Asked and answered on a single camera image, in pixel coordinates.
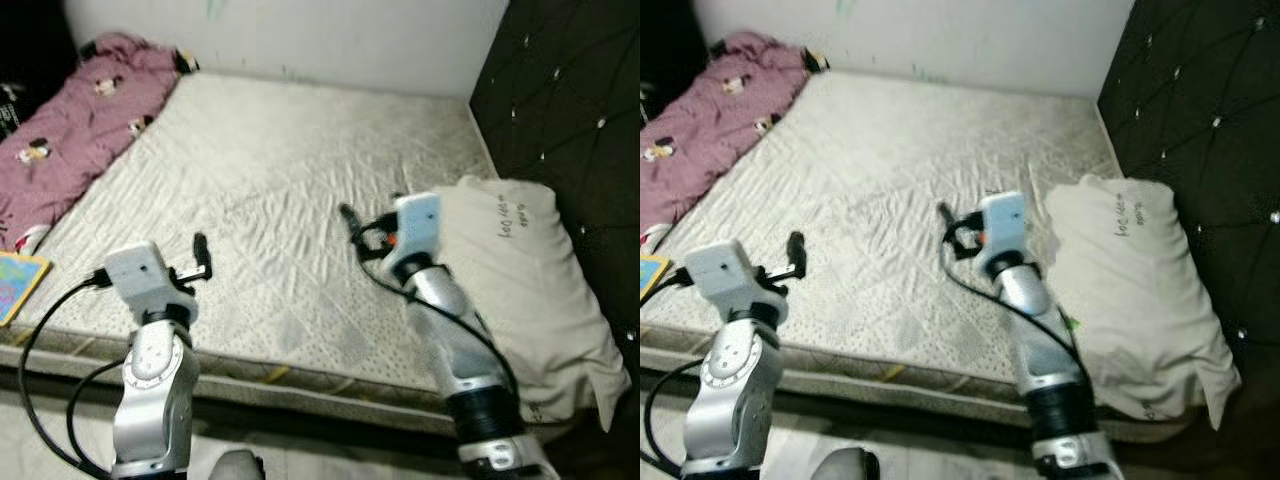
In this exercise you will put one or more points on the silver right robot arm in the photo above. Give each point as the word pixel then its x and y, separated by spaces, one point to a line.
pixel 1030 305
pixel 445 310

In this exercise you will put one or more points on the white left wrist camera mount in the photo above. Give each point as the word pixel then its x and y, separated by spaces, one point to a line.
pixel 140 275
pixel 722 275

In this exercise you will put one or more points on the silver left robot leg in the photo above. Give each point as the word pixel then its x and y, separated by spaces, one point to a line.
pixel 235 467
pixel 848 466

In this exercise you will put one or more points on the white pillow with print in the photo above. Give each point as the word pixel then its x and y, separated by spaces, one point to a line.
pixel 530 290
pixel 1140 290

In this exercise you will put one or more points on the dark tufted headboard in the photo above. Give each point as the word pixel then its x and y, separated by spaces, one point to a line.
pixel 1200 100
pixel 570 100

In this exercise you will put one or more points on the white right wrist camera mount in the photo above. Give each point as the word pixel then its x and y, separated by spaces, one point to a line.
pixel 415 230
pixel 1003 230

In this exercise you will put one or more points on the yellow blue children's book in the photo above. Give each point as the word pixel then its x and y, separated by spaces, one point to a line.
pixel 20 285
pixel 653 275

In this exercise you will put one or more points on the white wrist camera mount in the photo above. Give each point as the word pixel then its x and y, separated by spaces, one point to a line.
pixel 1003 230
pixel 140 275
pixel 722 275
pixel 415 230

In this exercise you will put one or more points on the black bag with white print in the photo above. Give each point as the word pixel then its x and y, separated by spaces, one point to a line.
pixel 648 100
pixel 10 110

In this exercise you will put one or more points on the pink cartoon print blanket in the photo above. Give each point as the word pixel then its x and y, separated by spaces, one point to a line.
pixel 710 130
pixel 80 130

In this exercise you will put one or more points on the quilted white mattress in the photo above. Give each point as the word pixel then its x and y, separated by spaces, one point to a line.
pixel 920 170
pixel 280 170

